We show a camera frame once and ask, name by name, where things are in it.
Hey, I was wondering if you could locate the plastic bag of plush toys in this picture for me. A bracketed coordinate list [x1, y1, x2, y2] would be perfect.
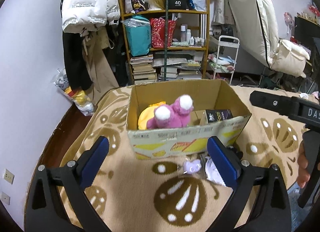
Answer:
[53, 68, 96, 117]

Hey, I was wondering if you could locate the black gift box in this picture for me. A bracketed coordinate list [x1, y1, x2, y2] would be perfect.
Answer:
[168, 0, 188, 11]

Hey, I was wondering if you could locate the pink plush toy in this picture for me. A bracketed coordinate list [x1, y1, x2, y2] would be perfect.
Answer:
[146, 94, 194, 130]

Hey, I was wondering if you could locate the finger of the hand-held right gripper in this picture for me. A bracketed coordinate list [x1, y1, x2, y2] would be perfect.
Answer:
[250, 90, 301, 120]

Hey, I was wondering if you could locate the green pole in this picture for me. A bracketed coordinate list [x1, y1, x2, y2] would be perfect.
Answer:
[164, 0, 171, 82]

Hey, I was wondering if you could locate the white trolley cart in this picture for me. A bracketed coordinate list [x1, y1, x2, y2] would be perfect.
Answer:
[208, 35, 240, 86]

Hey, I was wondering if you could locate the teal bag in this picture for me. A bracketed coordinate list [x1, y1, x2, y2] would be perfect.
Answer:
[121, 15, 152, 57]

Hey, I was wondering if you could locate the cardboard box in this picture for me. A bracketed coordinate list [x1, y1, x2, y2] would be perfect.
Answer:
[126, 79, 252, 161]

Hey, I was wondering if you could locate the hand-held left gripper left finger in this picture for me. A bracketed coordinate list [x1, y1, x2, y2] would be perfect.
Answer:
[24, 136, 110, 232]

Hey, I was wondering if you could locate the white soft item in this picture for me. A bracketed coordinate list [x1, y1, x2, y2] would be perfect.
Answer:
[205, 156, 227, 186]

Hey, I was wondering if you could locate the small purple plush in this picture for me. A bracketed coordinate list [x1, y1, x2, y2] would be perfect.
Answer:
[183, 159, 202, 175]

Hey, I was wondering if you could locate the beige patterned blanket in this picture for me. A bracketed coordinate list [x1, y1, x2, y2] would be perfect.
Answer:
[59, 85, 320, 230]

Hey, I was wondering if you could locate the black hanging garment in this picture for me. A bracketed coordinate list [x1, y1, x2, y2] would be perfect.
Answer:
[62, 31, 93, 92]

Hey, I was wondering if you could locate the person's right hand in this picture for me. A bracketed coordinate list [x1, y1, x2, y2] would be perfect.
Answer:
[297, 142, 312, 189]

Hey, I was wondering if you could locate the stack of books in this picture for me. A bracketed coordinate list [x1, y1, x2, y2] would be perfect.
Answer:
[130, 55, 158, 84]

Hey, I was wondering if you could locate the white puffer jacket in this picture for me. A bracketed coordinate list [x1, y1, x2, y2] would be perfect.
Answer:
[61, 0, 121, 33]

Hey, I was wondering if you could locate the pile of magazines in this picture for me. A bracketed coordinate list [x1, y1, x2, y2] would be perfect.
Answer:
[152, 52, 203, 81]

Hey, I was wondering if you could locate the pink desk fan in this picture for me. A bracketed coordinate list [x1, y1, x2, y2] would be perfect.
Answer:
[283, 12, 294, 34]

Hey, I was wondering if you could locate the black monitor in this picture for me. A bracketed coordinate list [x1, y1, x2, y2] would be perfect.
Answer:
[294, 16, 320, 46]

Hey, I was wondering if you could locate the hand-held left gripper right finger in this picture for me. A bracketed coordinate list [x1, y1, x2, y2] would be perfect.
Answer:
[207, 136, 292, 232]

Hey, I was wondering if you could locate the small black box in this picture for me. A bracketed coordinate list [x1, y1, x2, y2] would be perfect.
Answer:
[202, 109, 234, 125]

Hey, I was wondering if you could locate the red patterned gift bag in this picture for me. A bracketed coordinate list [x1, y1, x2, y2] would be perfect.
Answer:
[150, 18, 177, 49]

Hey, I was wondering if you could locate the group of small bottles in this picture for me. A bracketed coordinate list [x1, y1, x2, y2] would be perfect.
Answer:
[180, 24, 206, 47]

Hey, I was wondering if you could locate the wooden shelf unit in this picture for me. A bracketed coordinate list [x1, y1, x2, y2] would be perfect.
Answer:
[118, 0, 210, 86]

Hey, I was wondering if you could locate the beige hanging garment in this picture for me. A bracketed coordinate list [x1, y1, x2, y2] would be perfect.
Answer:
[81, 25, 120, 104]

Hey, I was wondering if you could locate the yellow plush toy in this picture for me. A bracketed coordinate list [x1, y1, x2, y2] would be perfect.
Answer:
[138, 101, 167, 130]

